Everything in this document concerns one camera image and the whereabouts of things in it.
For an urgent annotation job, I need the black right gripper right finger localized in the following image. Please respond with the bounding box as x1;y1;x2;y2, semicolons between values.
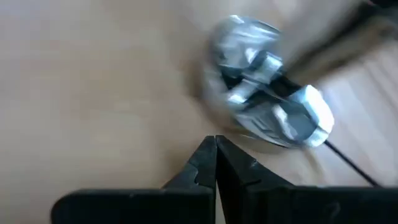
216;136;398;224

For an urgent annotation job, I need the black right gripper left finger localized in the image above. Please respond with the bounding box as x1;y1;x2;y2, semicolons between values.
51;136;218;224

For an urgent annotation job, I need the black lamp power cord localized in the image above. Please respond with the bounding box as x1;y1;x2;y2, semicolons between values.
323;139;381;187

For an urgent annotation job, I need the chrome lamp socket base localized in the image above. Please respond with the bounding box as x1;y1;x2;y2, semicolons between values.
198;14;336;150

